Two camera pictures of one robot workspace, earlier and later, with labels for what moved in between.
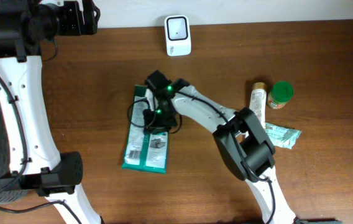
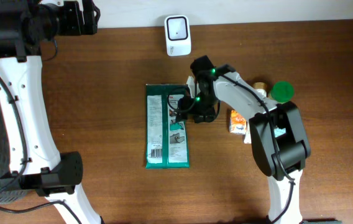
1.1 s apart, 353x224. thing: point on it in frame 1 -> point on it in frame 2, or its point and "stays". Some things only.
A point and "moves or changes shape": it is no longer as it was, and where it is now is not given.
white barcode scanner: [178, 35] stays
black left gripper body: [70, 23] stays
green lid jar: [281, 92] stays
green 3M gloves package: [144, 151] moves or changes shape
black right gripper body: [163, 116] -> [206, 102]
